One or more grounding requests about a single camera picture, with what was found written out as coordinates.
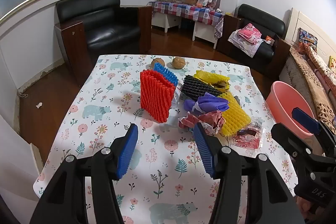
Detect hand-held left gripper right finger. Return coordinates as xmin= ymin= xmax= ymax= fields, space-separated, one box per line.
xmin=193 ymin=122 xmax=306 ymax=224

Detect purple foam fruit net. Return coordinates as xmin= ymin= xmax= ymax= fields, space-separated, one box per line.
xmin=183 ymin=93 xmax=230 ymax=115

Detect brown patterned blanket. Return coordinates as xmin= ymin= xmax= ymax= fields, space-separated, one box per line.
xmin=280 ymin=47 xmax=336 ymax=134

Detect red-brown floral quilt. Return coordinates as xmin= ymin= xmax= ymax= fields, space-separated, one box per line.
xmin=304 ymin=43 xmax=336 ymax=100

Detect black foam fruit net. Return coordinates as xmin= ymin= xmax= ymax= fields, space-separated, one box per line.
xmin=181 ymin=74 xmax=227 ymax=98

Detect floral bear tablecloth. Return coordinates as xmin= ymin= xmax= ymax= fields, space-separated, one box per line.
xmin=33 ymin=54 xmax=300 ymax=224

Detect white bed headboard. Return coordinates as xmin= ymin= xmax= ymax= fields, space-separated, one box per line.
xmin=285 ymin=7 xmax=336 ymax=50

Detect brown walnut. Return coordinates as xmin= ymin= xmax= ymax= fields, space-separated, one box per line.
xmin=172 ymin=57 xmax=186 ymax=69
xmin=151 ymin=57 xmax=165 ymax=69

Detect yellow plastic bag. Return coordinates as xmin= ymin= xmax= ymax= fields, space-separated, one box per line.
xmin=194 ymin=70 xmax=231 ymax=91

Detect white desk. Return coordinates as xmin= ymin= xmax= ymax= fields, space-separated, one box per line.
xmin=152 ymin=13 xmax=218 ymax=49

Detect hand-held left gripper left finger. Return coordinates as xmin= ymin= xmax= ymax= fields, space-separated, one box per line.
xmin=29 ymin=123 xmax=139 ymax=224

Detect pink folded clothes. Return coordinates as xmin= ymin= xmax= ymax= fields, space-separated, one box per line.
xmin=238 ymin=23 xmax=262 ymax=45

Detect colourful cartoon pillow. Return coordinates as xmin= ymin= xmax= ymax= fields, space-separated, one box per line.
xmin=298 ymin=28 xmax=318 ymax=46

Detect white folded sheet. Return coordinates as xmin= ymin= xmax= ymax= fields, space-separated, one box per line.
xmin=228 ymin=30 xmax=265 ymax=58

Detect red snack wrapper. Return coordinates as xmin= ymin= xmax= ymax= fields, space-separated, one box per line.
xmin=231 ymin=120 xmax=266 ymax=150

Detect yellow foam fruit net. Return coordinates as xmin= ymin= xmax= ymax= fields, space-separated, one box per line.
xmin=219 ymin=91 xmax=252 ymax=136

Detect red foam fruit net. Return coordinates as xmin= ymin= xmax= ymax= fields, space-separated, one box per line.
xmin=140 ymin=69 xmax=176 ymax=124

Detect clear plastic wrapper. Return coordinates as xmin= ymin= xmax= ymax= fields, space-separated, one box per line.
xmin=168 ymin=82 xmax=185 ymax=119

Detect pink plastic bucket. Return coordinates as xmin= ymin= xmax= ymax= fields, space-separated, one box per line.
xmin=266 ymin=81 xmax=319 ymax=140

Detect black leather armchair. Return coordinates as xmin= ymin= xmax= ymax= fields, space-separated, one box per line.
xmin=54 ymin=0 xmax=153 ymax=68
xmin=218 ymin=4 xmax=290 ymax=75

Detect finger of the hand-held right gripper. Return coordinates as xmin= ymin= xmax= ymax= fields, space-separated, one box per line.
xmin=292 ymin=107 xmax=336 ymax=157
xmin=271 ymin=122 xmax=332 ymax=214

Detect red paper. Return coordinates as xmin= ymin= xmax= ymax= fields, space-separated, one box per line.
xmin=178 ymin=111 xmax=226 ymax=136

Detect checked tablecloth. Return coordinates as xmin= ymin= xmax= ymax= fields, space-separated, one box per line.
xmin=150 ymin=0 xmax=225 ymax=39

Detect blue foam fruit net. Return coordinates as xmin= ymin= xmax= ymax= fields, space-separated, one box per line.
xmin=154 ymin=62 xmax=179 ymax=88

